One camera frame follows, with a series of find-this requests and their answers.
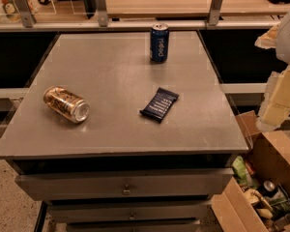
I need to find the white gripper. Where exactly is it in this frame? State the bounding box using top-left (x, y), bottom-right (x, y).
top-left (254, 11), bottom-right (290, 131)

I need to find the orange soda can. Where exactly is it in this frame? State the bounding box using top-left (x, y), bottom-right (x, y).
top-left (43, 86), bottom-right (90, 124)

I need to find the blue rxbar wrapper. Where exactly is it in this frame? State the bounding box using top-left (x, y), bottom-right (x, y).
top-left (140, 88), bottom-right (179, 123)

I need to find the blue pepsi can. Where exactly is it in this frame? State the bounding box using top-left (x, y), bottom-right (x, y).
top-left (150, 23), bottom-right (169, 63)

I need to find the silver can in box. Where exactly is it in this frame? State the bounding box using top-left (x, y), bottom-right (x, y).
top-left (258, 181), bottom-right (277, 197)

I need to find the cardboard box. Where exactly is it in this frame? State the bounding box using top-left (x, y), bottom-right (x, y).
top-left (211, 110), bottom-right (290, 232)

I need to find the green snack bag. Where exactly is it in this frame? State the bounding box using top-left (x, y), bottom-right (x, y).
top-left (232, 156), bottom-right (257, 189)

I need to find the grey drawer cabinet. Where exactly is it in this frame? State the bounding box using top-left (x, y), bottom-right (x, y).
top-left (0, 32), bottom-right (247, 232)

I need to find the brass top drawer knob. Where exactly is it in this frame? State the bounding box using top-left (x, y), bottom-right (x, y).
top-left (122, 184), bottom-right (131, 195)

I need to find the brass drawer knob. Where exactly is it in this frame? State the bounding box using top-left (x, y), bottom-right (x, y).
top-left (129, 212), bottom-right (136, 220)
top-left (122, 184), bottom-right (131, 195)

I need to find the orange snack package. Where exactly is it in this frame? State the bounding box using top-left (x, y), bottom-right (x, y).
top-left (0, 0), bottom-right (20, 22)

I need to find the metal bracket right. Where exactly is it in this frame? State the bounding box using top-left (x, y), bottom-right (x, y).
top-left (207, 0), bottom-right (223, 26)

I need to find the metal bracket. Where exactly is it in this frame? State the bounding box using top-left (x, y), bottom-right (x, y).
top-left (95, 0), bottom-right (108, 27)
top-left (14, 0), bottom-right (36, 28)
top-left (207, 0), bottom-right (223, 26)

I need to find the metal bracket middle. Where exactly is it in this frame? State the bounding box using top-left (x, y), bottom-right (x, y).
top-left (95, 0), bottom-right (108, 27)

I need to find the metal bracket left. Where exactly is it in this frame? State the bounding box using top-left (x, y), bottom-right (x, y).
top-left (14, 0), bottom-right (36, 28)

